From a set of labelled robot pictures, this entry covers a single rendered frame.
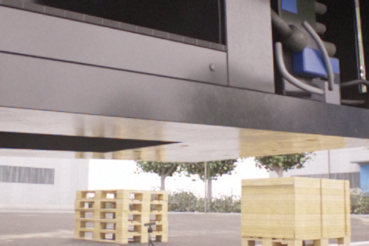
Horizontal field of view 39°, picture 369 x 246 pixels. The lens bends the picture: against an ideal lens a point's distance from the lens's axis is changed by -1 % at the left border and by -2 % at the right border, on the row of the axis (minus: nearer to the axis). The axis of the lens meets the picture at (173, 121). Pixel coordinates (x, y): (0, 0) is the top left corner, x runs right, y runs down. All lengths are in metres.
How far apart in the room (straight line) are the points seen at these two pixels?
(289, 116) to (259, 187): 5.21
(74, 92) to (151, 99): 0.17
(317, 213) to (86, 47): 5.78
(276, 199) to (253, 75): 5.15
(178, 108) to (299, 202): 5.28
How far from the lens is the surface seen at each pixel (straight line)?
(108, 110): 0.99
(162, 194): 7.63
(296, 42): 1.46
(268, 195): 6.45
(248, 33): 1.28
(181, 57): 1.12
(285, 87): 1.47
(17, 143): 1.70
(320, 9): 1.75
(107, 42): 1.01
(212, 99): 1.16
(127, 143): 1.74
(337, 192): 6.99
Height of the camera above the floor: 0.48
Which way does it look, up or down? 9 degrees up
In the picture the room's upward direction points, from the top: 1 degrees clockwise
